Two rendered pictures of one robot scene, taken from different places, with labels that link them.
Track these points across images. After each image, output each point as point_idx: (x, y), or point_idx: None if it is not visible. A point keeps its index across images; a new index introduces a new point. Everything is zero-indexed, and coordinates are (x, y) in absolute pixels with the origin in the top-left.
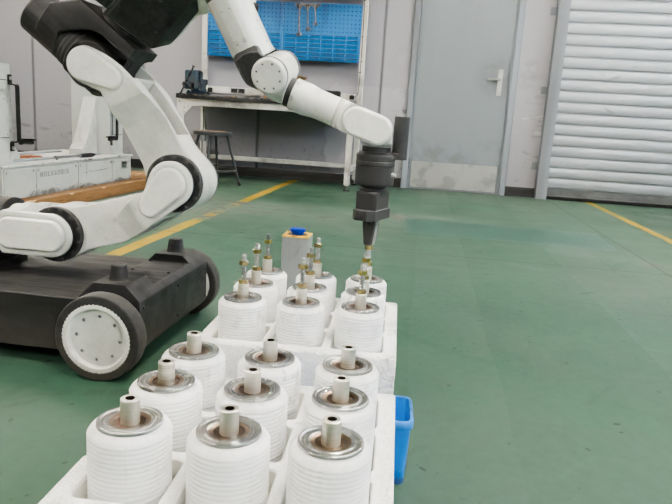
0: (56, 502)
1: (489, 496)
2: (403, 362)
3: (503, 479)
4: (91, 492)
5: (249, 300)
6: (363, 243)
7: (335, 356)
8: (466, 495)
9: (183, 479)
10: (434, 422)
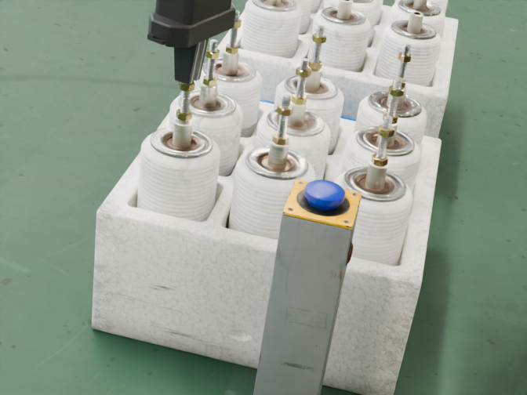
0: (448, 19)
1: (103, 131)
2: (45, 356)
3: (73, 141)
4: None
5: (383, 94)
6: (200, 77)
7: (283, 9)
8: (126, 134)
9: (383, 19)
10: (94, 212)
